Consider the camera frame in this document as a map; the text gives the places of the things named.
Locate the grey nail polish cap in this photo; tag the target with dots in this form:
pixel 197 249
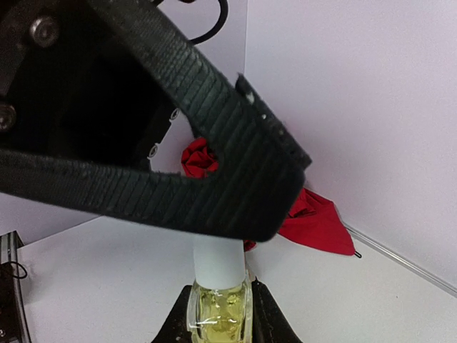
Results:
pixel 219 263

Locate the red cloth garment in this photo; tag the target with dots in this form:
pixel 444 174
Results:
pixel 312 221

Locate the yellow nail polish bottle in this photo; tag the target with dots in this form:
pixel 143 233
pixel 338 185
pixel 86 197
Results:
pixel 221 315

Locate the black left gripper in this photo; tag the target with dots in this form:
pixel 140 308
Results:
pixel 71 89

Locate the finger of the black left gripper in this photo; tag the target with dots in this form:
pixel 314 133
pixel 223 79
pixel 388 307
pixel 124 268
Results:
pixel 261 165

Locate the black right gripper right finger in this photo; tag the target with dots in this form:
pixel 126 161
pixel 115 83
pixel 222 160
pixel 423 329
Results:
pixel 269 322

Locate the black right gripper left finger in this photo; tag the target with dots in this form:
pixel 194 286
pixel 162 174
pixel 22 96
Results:
pixel 174 329

